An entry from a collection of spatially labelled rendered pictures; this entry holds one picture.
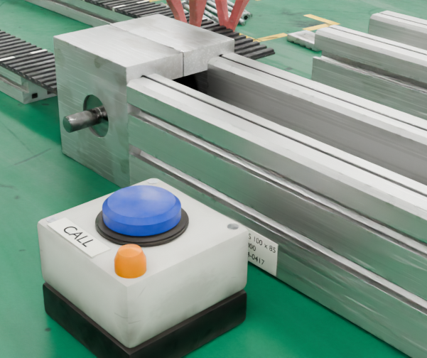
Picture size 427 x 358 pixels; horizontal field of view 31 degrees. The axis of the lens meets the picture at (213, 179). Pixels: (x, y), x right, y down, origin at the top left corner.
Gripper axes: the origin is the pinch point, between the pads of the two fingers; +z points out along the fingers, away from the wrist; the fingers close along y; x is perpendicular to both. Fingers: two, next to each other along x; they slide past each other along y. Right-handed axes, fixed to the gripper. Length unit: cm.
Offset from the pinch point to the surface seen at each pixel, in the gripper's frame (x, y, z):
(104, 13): 15.8, -2.1, 1.1
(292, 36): -1.0, 11.9, 2.7
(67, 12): 23.7, -2.1, 2.6
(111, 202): -29.5, -33.2, -4.3
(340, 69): -21.3, -4.9, -2.7
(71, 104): -11.3, -24.0, -1.6
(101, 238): -30.3, -34.3, -3.0
